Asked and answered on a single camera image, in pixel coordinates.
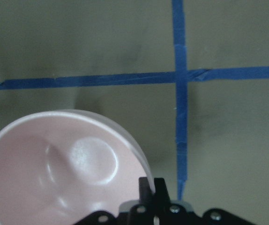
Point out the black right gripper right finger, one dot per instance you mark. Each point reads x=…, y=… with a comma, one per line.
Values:
x=161, y=195

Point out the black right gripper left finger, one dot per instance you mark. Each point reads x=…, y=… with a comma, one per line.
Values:
x=145, y=193

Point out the pink bowl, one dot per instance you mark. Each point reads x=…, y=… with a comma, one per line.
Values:
x=57, y=167

